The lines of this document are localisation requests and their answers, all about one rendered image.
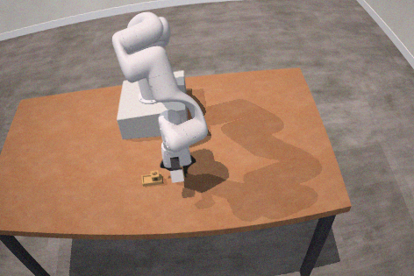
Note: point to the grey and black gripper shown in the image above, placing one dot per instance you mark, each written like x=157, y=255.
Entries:
x=186, y=160

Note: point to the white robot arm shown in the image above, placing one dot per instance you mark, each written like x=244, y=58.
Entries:
x=151, y=69

